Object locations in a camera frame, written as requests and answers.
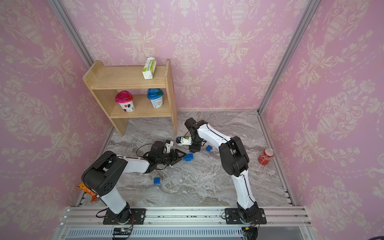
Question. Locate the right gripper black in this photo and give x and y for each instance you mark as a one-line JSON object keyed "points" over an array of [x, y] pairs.
{"points": [[193, 148]]}

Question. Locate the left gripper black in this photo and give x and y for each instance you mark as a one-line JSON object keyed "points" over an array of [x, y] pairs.
{"points": [[176, 156]]}

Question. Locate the blue large lego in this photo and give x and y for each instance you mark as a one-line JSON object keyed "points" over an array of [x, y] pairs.
{"points": [[188, 157]]}

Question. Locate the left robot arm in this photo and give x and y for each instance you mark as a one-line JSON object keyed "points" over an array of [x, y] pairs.
{"points": [[102, 176]]}

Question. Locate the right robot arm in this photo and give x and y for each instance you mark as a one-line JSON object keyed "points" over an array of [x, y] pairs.
{"points": [[234, 159]]}

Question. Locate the blue small lego far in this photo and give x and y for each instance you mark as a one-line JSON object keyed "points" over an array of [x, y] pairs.
{"points": [[209, 148]]}

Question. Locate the blue small lego front-left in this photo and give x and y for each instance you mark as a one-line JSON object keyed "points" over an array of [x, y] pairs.
{"points": [[157, 181]]}

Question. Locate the blue lid yogurt cup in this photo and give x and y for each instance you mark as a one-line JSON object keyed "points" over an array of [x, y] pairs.
{"points": [[156, 97]]}

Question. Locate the red soda can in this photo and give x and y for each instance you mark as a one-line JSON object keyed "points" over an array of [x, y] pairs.
{"points": [[266, 156]]}

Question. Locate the pink lid yogurt cup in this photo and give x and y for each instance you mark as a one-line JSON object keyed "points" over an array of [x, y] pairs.
{"points": [[125, 100]]}

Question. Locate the wooden two-tier shelf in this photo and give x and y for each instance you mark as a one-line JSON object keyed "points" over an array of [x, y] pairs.
{"points": [[105, 82]]}

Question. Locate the green white carton box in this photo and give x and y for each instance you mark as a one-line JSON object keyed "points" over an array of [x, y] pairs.
{"points": [[149, 68]]}

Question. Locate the orange snack bag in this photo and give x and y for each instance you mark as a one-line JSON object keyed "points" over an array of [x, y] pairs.
{"points": [[84, 188]]}

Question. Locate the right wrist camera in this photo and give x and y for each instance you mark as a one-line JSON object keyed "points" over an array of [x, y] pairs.
{"points": [[184, 141]]}

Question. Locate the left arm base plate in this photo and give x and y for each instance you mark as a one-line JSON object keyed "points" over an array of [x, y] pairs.
{"points": [[135, 216]]}

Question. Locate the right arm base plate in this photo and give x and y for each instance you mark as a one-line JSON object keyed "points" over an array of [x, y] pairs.
{"points": [[234, 216]]}

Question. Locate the aluminium front rail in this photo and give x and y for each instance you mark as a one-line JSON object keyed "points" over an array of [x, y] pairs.
{"points": [[186, 223]]}

